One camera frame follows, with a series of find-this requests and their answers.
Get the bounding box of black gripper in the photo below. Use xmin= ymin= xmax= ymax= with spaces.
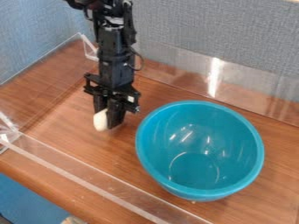
xmin=84 ymin=56 xmax=140 ymax=129

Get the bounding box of white brown toy mushroom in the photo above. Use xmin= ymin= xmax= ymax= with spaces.
xmin=94 ymin=108 xmax=108 ymax=131

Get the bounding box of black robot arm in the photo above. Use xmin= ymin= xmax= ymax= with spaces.
xmin=64 ymin=0 xmax=140 ymax=131

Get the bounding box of blue plastic bowl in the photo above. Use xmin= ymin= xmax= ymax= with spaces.
xmin=135 ymin=101 xmax=266 ymax=202

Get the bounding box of clear acrylic left barrier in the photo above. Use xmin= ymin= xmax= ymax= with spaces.
xmin=0 ymin=32 xmax=83 ymax=86

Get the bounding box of clear acrylic barrier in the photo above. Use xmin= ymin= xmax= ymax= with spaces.
xmin=0 ymin=32 xmax=83 ymax=86
xmin=135 ymin=39 xmax=299 ymax=127
xmin=0 ymin=112 xmax=212 ymax=224

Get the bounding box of clear acrylic front barrier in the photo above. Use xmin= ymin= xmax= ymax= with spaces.
xmin=0 ymin=112 xmax=212 ymax=224

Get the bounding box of clear acrylic back barrier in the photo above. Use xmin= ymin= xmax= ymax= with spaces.
xmin=135 ymin=39 xmax=299 ymax=127

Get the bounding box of black cable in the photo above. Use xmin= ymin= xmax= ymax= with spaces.
xmin=126 ymin=47 xmax=146 ymax=72

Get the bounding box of clear acrylic corner bracket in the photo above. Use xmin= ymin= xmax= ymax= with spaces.
xmin=80 ymin=34 xmax=99 ymax=62

